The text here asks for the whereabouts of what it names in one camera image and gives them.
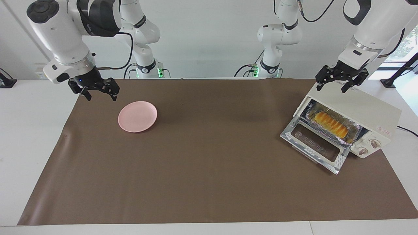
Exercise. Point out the white toaster oven body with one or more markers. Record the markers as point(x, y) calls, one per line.
point(365, 104)

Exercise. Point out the sliced yellow bread loaf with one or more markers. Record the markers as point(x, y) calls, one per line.
point(331, 124)

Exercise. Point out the aluminium foil tray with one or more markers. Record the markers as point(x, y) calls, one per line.
point(326, 130)

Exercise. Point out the beige oven knob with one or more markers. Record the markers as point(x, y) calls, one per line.
point(362, 150)
point(375, 143)

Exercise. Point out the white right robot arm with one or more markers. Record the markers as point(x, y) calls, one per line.
point(65, 39)

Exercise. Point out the black desk clamp mount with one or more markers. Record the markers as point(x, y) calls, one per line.
point(6, 83)

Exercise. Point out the white wall power socket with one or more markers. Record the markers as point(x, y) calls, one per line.
point(38, 75)

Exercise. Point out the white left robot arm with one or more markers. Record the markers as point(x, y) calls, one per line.
point(375, 29)

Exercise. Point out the brown table mat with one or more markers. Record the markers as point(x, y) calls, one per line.
point(212, 163)

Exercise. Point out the window with green view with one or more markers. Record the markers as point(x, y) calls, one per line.
point(409, 42)

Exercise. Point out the pink round plate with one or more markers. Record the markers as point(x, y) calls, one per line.
point(137, 117)

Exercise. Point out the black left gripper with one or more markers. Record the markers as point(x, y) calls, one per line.
point(346, 73)

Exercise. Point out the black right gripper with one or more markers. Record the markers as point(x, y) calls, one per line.
point(89, 80)

